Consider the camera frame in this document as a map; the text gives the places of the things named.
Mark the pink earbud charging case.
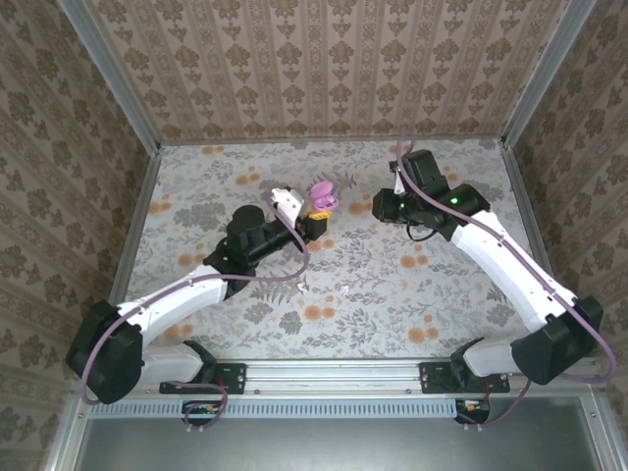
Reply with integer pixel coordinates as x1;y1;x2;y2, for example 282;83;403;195
308;180;342;213

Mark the black connector board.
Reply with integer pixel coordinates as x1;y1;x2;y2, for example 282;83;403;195
453;399;492;424
182;399;222;426

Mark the grey metal panel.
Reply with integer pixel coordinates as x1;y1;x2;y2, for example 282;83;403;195
43;396;628;471

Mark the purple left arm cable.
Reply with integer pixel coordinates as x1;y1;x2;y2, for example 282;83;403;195
80;195;310;436

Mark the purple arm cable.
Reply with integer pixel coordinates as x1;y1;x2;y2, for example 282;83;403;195
80;195;310;436
395;136;618;431

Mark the thin black wire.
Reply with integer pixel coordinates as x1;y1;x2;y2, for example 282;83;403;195
405;220;445;243

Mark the aluminium table side rail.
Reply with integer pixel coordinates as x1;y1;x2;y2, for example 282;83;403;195
499;141;565;305
110;146;163;306

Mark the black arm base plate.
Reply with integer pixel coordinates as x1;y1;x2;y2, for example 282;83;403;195
419;361;511;395
159;361;247;396

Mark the aluminium frame post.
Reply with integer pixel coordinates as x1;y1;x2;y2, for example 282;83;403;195
56;0;162;156
499;0;599;151

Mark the aluminium mounting rail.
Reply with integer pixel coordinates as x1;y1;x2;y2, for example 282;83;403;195
78;357;602;398

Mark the grey slotted cable duct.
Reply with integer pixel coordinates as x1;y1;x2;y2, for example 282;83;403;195
90;397;465;419

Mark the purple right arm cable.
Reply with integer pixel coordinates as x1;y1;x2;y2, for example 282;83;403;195
395;136;618;431

